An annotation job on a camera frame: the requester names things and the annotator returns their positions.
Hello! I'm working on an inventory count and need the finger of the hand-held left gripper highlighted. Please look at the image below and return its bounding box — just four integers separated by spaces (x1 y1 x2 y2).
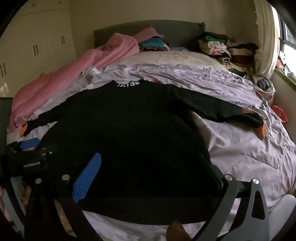
38 141 58 156
8 137 40 151

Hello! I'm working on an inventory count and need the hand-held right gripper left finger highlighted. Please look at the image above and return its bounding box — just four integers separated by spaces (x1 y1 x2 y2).
24 152 103 241

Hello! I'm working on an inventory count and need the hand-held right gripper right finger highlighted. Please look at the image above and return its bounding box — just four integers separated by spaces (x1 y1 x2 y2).
199 155 271 241

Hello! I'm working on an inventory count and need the black sweater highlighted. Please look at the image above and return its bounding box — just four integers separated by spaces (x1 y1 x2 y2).
23 80 265 226

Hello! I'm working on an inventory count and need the white bag of clothes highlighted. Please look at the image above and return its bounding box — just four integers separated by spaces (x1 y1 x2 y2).
245 74 275 100

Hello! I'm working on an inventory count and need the pile of folded clothes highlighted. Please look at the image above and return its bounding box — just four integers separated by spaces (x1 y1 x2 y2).
198 31 259 77

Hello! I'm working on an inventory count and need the striped folded clothes stack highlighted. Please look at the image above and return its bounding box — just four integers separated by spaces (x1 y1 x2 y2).
139 35 169 51

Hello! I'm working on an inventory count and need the person's right hand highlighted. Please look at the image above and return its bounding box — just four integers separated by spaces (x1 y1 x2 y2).
167 220 192 241

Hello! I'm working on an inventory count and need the dark grey board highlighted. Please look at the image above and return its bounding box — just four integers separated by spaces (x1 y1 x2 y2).
0 97 14 149

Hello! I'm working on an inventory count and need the lilac printed duvet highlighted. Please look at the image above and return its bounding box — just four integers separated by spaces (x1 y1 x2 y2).
0 62 296 241

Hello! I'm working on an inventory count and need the pink blanket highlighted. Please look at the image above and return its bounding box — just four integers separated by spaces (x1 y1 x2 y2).
7 27 160 133

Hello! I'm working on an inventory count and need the red plastic tub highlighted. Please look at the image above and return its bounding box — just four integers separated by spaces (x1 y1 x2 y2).
270 105 288 124

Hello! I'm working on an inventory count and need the cream wardrobe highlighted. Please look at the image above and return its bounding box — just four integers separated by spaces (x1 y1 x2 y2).
0 0 78 98

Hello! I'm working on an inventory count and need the green window ledge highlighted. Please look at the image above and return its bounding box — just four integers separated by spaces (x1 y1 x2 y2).
273 67 296 87

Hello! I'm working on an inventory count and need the heap of mixed cloths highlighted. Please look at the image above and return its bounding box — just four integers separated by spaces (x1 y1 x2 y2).
276 56 296 80

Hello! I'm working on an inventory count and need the cream curtain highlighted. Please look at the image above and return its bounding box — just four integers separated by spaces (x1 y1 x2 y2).
253 0 281 79

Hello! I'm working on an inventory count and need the window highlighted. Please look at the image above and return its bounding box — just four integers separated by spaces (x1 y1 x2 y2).
270 5 296 79

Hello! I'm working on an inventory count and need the grey bed headboard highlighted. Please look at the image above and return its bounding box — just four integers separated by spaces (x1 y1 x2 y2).
93 20 206 50

